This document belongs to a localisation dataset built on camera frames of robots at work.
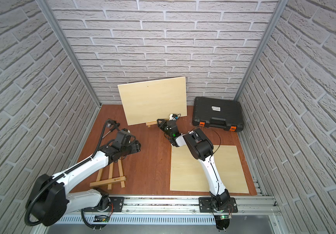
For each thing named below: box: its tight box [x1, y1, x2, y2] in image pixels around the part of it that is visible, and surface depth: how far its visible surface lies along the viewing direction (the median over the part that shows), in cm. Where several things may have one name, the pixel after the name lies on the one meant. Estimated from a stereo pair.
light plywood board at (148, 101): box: [117, 76, 188, 126], surface depth 97 cm
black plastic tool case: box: [191, 96, 244, 133], surface depth 109 cm
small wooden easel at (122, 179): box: [89, 158, 127, 190], surface depth 80 cm
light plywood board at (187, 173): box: [169, 145, 250, 194], surface depth 83 cm
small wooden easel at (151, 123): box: [145, 120, 158, 128], surface depth 105 cm
